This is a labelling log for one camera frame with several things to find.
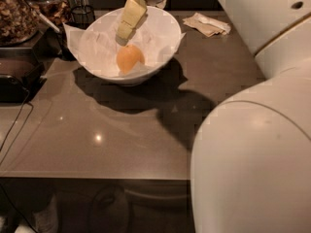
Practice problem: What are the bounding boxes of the orange fruit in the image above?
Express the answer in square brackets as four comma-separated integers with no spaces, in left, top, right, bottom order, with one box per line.
[116,45,145,75]

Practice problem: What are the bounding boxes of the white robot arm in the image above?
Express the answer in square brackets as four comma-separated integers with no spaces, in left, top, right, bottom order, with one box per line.
[190,0,311,233]

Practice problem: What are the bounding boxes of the white bowl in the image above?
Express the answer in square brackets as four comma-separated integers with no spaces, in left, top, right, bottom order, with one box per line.
[75,5,182,85]

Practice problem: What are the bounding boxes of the white paper liner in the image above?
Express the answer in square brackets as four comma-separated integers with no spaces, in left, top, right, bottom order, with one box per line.
[62,8,187,79]

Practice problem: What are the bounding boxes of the crumpled beige napkins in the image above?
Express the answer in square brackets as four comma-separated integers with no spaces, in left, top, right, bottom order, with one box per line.
[183,13,231,37]

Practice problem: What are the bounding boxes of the glass jar of snacks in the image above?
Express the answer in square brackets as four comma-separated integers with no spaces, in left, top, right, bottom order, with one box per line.
[0,0,38,47]

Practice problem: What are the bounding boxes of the black appliance box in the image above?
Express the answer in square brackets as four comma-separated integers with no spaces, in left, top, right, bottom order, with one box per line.
[0,48,45,104]

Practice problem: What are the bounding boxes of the black wire mesh cup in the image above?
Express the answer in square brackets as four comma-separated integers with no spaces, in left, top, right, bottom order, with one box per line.
[71,5,95,29]

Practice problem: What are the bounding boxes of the black cable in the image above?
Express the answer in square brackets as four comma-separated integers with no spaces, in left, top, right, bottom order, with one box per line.
[0,87,34,165]

